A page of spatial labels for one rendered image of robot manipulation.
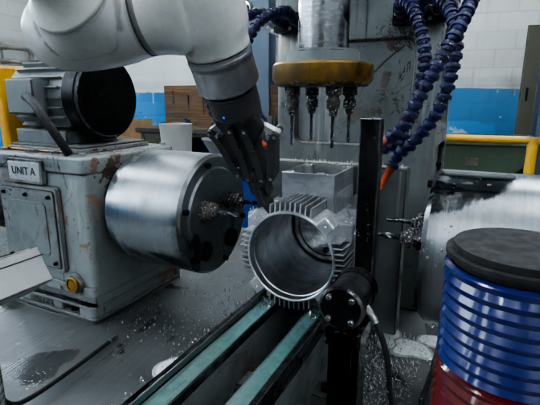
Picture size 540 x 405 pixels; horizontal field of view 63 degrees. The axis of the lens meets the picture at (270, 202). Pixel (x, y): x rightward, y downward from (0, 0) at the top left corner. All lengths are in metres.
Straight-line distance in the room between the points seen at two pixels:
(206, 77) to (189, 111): 5.91
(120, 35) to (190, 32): 0.09
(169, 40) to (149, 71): 6.53
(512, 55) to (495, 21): 0.43
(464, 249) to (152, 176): 0.74
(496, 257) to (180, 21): 0.46
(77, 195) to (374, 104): 0.65
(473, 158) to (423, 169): 3.91
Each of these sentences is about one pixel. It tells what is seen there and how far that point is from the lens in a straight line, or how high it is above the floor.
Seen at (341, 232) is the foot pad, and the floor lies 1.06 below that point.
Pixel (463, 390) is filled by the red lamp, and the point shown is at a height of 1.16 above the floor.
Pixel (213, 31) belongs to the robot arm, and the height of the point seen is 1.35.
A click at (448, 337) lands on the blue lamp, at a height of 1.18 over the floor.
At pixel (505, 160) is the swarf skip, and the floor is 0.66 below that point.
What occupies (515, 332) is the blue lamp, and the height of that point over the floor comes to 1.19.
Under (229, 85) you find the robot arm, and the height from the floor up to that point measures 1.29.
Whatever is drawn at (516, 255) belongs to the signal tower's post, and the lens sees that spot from 0.19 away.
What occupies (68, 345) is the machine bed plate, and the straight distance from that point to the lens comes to 0.99.
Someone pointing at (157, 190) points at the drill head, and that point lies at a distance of 0.86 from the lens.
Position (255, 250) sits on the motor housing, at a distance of 0.79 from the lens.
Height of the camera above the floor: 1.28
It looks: 14 degrees down
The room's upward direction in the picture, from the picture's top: straight up
